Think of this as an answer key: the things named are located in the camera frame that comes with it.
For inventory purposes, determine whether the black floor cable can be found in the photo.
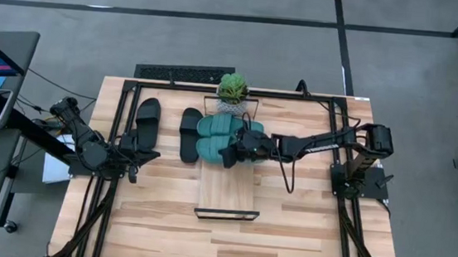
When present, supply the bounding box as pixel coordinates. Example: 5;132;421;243
23;66;100;102

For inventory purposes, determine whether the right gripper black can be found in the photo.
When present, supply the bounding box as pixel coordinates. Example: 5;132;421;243
219;126;277;173

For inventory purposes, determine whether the wooden shelf black metal frame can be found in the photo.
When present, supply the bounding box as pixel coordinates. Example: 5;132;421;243
193;94;271;225

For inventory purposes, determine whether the black keyboard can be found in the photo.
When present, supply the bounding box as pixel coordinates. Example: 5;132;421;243
133;58;237;87

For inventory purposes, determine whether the black rubber slide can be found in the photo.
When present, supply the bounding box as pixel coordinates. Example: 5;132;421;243
176;106;205;165
133;95;163;153

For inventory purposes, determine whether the white box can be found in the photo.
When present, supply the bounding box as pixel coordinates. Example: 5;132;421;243
41;131;76;187

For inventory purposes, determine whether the black aluminium table frame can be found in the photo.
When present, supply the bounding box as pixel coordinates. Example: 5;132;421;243
49;70;415;257

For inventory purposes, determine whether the grey geometric patterned basket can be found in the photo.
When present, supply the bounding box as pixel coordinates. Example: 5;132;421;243
215;97;250;118

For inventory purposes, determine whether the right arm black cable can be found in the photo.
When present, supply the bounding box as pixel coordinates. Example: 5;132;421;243
271;147;300;195

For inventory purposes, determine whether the teal green rubber slide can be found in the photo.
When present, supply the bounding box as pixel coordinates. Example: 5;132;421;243
195;133;269;169
195;111;267;143

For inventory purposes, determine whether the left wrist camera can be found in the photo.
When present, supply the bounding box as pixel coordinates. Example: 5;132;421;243
126;164;140;186

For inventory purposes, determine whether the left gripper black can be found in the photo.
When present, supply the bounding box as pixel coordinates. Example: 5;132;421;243
116;133;162;172

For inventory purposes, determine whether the black desk caster wheel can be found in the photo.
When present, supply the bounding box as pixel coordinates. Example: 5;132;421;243
3;220;20;235

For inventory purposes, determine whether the black table frame cable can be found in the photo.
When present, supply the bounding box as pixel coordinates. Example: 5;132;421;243
295;79;314;100

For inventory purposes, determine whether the green succulent plant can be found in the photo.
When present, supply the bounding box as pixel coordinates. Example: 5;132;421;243
215;71;252;106

